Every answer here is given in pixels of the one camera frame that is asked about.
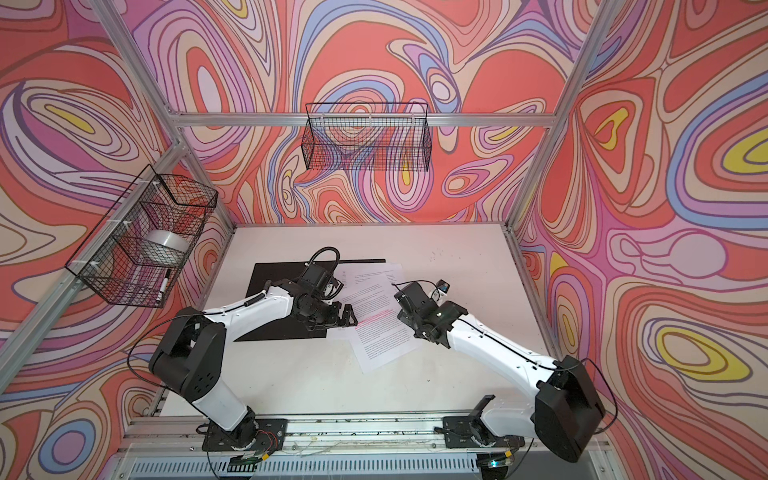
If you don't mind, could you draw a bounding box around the black white marker pen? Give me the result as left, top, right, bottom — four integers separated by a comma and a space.
155, 275, 170, 306

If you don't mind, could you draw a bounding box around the left black wire basket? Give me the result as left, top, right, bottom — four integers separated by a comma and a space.
65, 166, 218, 308

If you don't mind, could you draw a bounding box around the aluminium front rail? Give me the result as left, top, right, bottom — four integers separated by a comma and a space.
119, 410, 469, 454

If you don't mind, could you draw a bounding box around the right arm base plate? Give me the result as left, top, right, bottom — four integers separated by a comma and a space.
434, 415, 525, 451

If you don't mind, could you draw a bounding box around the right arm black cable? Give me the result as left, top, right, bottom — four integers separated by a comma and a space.
575, 357, 619, 436

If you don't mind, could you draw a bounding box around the teal file folder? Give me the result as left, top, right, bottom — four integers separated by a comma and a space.
221, 255, 384, 341

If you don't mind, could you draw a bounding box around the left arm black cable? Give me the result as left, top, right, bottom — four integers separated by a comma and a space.
307, 245, 342, 271

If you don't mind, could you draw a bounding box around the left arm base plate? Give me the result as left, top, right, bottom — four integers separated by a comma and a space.
196, 418, 288, 453

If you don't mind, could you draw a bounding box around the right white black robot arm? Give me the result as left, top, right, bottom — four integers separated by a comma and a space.
394, 281, 606, 463

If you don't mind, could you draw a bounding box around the back black wire basket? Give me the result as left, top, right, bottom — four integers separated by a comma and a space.
301, 101, 432, 173

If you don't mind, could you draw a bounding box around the black wire basket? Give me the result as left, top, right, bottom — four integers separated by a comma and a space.
301, 101, 432, 173
65, 166, 218, 308

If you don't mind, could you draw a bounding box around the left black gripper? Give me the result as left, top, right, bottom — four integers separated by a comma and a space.
306, 296, 360, 330

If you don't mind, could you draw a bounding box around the white ventilation grille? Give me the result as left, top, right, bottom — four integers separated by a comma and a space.
116, 454, 480, 479

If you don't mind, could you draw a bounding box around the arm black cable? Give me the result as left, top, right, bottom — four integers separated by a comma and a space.
575, 357, 619, 436
307, 245, 342, 271

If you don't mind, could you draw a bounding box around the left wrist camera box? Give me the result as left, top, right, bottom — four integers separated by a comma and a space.
297, 264, 336, 297

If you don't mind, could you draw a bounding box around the silver tape roll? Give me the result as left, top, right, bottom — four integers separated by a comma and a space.
139, 229, 189, 269

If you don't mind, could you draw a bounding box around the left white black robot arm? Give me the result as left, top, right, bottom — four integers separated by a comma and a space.
148, 280, 358, 450

